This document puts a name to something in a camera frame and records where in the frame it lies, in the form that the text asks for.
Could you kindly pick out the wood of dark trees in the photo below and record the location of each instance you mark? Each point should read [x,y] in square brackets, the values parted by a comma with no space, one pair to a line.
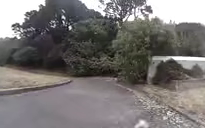
[90,43]

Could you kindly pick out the grey asphalt road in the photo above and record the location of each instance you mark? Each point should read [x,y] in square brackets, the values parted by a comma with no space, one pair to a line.
[76,106]

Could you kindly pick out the robot's own part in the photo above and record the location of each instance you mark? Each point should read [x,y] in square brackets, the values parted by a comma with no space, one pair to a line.
[141,124]

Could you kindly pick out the concrete kerb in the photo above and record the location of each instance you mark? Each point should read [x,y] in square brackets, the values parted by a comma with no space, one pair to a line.
[33,87]
[176,111]

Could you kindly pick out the dry grass slope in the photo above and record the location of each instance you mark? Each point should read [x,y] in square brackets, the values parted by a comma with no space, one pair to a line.
[16,77]

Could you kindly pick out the grey building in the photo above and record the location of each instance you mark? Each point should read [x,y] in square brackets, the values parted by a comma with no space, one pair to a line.
[190,31]

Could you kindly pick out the dry grass verge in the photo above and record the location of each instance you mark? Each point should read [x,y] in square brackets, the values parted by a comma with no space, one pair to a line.
[190,98]

